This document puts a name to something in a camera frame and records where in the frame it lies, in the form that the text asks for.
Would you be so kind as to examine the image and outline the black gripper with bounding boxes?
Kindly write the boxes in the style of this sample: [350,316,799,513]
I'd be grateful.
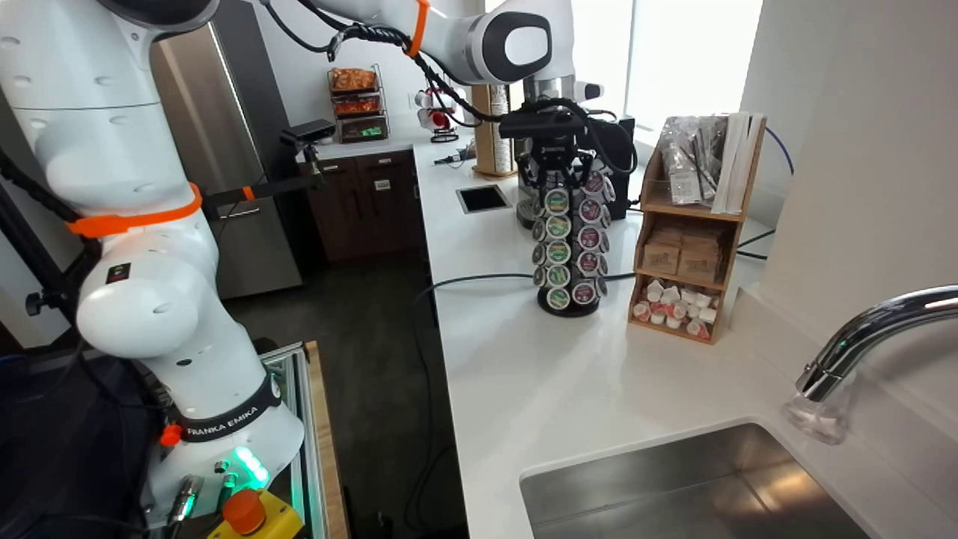
[501,102,591,170]

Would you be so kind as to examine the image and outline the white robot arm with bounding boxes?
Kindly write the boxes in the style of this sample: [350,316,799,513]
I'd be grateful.
[0,0,305,518]

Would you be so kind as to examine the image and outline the black coffee pod carousel holder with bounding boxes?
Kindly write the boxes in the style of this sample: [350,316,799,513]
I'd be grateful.
[534,166,615,319]

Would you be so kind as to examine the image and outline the stainless steel canister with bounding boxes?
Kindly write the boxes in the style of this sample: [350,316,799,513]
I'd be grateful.
[474,85,517,176]

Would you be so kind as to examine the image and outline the wooden condiment organizer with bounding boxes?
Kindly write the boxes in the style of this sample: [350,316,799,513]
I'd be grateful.
[628,114,766,343]

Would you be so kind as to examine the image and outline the dark wooden cabinet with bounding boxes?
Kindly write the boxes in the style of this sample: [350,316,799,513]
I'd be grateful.
[308,151,413,265]

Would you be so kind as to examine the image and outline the stainless steel refrigerator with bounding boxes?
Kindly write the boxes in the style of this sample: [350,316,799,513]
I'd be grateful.
[152,0,302,299]

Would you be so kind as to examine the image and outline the chrome sink faucet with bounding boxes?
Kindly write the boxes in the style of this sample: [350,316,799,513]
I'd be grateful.
[784,286,958,443]

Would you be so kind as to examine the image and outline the stainless steel sink basin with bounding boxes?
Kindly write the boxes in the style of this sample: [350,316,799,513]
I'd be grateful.
[520,423,869,539]

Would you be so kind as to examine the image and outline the yellow emergency stop box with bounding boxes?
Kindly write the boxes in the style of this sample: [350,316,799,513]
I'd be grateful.
[207,492,305,539]

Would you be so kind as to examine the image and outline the grey power cable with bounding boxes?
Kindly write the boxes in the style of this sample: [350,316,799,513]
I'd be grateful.
[417,266,640,302]

